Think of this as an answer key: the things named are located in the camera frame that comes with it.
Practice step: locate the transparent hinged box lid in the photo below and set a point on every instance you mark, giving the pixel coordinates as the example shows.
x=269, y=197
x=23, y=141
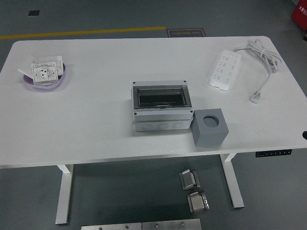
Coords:
x=163, y=92

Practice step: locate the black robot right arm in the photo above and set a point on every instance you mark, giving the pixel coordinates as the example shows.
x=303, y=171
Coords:
x=305, y=134

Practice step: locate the grey plastic junction box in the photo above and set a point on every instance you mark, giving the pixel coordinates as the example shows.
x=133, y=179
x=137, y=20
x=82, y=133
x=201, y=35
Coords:
x=163, y=118

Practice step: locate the grey cube with round hole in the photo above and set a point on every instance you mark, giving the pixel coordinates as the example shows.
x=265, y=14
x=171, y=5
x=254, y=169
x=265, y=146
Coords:
x=208, y=139

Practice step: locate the red box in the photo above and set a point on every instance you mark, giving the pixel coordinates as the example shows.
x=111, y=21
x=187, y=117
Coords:
x=299, y=14

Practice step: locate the grey metal block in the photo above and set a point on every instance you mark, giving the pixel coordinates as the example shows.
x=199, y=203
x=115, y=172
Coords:
x=197, y=203
x=189, y=179

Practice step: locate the white power strip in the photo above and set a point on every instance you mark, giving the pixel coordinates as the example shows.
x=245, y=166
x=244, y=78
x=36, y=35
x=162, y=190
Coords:
x=224, y=69

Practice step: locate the dark floor sign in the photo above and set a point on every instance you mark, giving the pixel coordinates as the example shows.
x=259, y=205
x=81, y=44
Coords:
x=185, y=33

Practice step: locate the grey metal plate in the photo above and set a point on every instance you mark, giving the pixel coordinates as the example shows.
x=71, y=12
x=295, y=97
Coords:
x=171, y=224
x=110, y=226

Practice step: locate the purple bowl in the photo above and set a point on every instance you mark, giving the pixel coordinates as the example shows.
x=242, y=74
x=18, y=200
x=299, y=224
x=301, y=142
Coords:
x=45, y=87

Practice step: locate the white table leg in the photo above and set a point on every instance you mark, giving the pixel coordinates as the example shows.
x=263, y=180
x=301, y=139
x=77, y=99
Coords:
x=63, y=196
x=236, y=196

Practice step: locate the white socket panel with holes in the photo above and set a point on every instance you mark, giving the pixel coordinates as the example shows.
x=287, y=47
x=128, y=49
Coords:
x=44, y=72

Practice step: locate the black table control panel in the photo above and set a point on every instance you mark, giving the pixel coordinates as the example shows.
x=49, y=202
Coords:
x=273, y=153

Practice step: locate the white flat cover plate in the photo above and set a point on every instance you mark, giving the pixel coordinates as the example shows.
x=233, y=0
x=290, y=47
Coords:
x=25, y=67

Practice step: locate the black floor outlet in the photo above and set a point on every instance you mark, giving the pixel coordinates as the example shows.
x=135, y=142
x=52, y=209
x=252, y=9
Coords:
x=33, y=13

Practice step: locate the white square switch plate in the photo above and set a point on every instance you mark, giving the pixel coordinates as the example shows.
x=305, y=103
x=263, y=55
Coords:
x=51, y=58

